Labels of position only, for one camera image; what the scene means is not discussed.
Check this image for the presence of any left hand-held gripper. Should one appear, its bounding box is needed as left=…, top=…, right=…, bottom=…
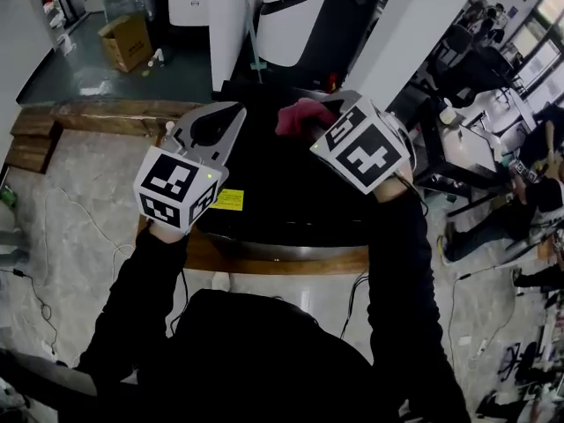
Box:
left=133, top=101, right=248, bottom=237

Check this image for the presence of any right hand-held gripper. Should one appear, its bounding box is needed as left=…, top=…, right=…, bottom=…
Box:
left=305, top=89, right=412, bottom=196

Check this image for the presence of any pink cloth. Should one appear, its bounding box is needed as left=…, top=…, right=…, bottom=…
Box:
left=275, top=98, right=338, bottom=138

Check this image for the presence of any large black glossy box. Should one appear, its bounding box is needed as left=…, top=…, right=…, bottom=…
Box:
left=193, top=80, right=424, bottom=263

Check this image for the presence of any person's right forearm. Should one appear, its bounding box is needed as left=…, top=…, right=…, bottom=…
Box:
left=365, top=174, right=446, bottom=352

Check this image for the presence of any person's left forearm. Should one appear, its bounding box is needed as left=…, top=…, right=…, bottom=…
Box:
left=77, top=222, right=190, bottom=382

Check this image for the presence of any teal mop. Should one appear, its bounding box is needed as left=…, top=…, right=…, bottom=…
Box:
left=240, top=0, right=271, bottom=84

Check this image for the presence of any large white black machine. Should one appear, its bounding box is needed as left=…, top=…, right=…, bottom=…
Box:
left=256, top=0, right=381, bottom=69

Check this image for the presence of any white pillar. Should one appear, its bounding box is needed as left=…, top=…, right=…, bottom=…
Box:
left=208, top=0, right=265, bottom=93
left=342, top=0, right=486, bottom=110

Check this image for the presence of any black table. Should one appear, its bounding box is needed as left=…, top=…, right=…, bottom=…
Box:
left=387, top=81, right=538, bottom=219

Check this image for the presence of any white cup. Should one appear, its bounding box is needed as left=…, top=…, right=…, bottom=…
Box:
left=438, top=98, right=457, bottom=125

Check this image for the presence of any cardboard box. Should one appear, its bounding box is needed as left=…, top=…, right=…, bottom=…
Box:
left=97, top=14, right=154, bottom=73

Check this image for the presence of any white service robot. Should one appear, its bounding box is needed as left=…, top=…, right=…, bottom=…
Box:
left=167, top=0, right=211, bottom=28

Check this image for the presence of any wooden platform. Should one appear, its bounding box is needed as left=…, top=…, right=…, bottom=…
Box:
left=136, top=125, right=374, bottom=277

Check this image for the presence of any person's black clothed torso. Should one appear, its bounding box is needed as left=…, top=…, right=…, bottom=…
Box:
left=87, top=288, right=468, bottom=423

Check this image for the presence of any black chair base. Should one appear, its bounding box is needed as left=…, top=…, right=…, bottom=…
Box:
left=497, top=340, right=550, bottom=385

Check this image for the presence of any black floor cable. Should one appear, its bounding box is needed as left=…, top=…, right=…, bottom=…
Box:
left=0, top=267, right=61, bottom=356

